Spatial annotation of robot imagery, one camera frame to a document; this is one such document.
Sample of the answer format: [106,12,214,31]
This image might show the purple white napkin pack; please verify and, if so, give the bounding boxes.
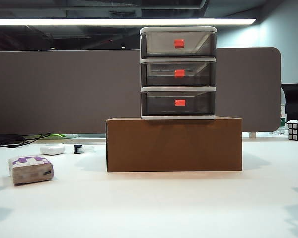
[8,155,55,186]

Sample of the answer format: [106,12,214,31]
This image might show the black cable bundle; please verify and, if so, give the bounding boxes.
[0,132,52,148]

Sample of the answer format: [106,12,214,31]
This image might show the ceiling light strip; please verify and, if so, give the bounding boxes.
[0,18,257,26]

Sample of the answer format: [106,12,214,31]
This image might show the translucent grey drawer red handle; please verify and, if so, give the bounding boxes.
[142,61,216,87]
[141,91,216,116]
[141,32,217,57]

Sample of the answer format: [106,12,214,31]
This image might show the white earbuds case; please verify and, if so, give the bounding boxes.
[39,145,66,156]

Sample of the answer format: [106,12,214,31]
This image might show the grey-brown desk partition panel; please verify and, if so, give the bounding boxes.
[0,47,282,136]

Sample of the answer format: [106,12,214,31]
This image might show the white plastic drawer cabinet frame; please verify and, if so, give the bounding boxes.
[139,26,218,120]

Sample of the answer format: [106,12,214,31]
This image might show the plastic bottle green label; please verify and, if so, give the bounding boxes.
[279,104,288,130]

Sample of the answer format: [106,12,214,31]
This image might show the brown cardboard box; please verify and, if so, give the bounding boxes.
[105,116,243,173]

